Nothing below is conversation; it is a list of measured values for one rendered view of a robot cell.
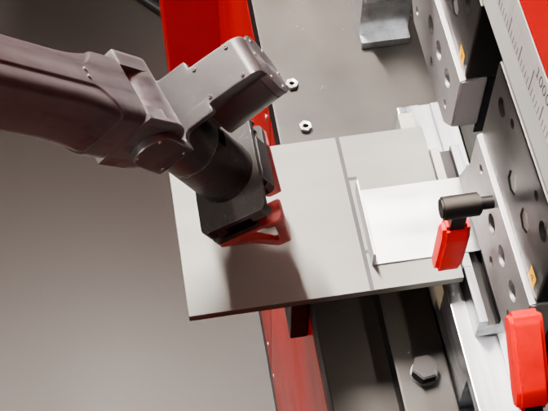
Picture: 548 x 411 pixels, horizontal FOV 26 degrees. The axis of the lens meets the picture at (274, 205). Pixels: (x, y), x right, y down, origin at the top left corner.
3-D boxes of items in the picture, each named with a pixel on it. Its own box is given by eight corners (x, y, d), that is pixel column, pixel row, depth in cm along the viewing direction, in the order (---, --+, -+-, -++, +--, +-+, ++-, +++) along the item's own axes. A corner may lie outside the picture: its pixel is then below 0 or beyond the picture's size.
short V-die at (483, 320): (426, 164, 123) (430, 148, 121) (454, 161, 123) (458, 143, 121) (475, 336, 113) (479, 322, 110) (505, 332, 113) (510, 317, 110)
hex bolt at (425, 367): (407, 362, 118) (408, 355, 117) (434, 358, 118) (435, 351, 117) (413, 387, 117) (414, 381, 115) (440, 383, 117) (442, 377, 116)
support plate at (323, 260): (167, 165, 121) (166, 159, 120) (420, 131, 123) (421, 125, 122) (189, 321, 111) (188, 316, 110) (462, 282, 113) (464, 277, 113)
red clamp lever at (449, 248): (425, 258, 96) (439, 192, 88) (474, 250, 96) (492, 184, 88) (430, 276, 95) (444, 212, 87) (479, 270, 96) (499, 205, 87)
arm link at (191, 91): (77, 74, 92) (126, 162, 90) (192, -16, 90) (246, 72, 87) (148, 109, 103) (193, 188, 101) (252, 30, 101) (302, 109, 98)
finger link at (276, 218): (307, 183, 113) (257, 140, 106) (320, 248, 109) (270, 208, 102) (246, 211, 115) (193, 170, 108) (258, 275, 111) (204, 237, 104)
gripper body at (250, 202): (257, 121, 108) (214, 83, 102) (276, 215, 103) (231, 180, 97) (198, 150, 110) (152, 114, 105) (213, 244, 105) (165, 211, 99)
